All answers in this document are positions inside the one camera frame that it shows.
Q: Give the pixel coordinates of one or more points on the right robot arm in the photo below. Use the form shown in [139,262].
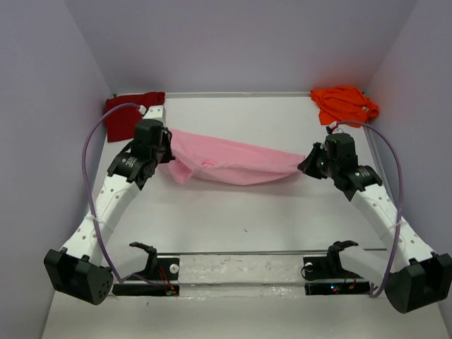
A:
[414,275]

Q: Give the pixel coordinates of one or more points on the dark red folded t shirt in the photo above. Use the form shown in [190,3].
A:
[120,125]

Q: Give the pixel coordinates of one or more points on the pink t shirt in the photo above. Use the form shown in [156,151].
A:
[228,162]

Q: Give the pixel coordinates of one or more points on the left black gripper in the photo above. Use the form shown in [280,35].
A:
[165,138]

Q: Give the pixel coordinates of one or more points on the orange t shirt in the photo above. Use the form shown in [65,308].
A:
[344,103]

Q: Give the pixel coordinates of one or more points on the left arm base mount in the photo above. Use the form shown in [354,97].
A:
[159,277]

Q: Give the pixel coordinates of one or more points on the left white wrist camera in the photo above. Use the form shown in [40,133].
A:
[153,112]

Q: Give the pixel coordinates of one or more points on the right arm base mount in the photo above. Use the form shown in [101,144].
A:
[324,275]

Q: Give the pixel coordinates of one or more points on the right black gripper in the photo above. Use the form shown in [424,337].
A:
[307,165]

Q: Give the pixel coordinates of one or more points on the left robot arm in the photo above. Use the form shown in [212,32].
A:
[81,268]

